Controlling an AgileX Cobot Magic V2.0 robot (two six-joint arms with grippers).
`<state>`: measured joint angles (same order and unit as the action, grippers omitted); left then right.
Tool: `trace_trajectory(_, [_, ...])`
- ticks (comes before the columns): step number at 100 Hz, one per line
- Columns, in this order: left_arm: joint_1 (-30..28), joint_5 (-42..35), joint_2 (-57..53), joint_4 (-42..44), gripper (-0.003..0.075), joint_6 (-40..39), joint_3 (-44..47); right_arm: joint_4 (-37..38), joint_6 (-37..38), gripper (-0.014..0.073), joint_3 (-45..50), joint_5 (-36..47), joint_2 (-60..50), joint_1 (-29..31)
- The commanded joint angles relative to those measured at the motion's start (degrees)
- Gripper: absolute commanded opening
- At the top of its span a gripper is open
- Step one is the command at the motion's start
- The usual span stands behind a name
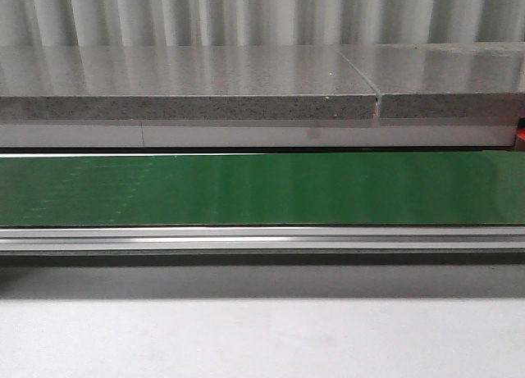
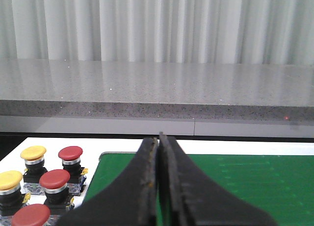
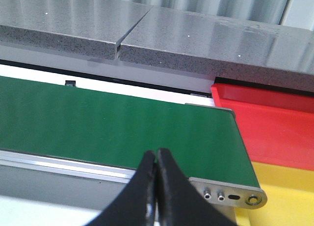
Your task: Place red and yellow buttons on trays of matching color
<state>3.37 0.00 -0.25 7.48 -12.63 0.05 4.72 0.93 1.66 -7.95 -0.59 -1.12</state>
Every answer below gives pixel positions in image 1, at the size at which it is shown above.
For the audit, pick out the green conveyor belt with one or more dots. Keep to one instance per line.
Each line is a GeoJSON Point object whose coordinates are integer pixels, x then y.
{"type": "Point", "coordinates": [396, 188]}

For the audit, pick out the grey stone slab left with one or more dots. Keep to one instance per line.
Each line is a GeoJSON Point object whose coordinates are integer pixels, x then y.
{"type": "Point", "coordinates": [182, 83]}

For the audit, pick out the grey stone slab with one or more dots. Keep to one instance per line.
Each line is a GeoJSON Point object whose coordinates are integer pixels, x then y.
{"type": "Point", "coordinates": [182, 83]}
{"type": "Point", "coordinates": [480, 81]}

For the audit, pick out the grey stone slab right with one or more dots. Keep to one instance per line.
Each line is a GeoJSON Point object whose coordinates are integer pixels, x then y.
{"type": "Point", "coordinates": [480, 81]}

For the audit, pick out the white panel under slabs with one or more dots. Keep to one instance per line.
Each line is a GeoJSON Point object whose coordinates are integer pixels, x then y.
{"type": "Point", "coordinates": [432, 132]}

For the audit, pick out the red object at right edge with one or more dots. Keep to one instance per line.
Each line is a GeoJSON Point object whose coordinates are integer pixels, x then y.
{"type": "Point", "coordinates": [519, 143]}

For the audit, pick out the white corrugated curtain backdrop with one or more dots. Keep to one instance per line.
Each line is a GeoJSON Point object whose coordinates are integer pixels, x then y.
{"type": "Point", "coordinates": [249, 22]}

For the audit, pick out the aluminium conveyor side rail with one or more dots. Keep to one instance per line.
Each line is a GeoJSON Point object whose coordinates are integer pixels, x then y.
{"type": "Point", "coordinates": [208, 245]}

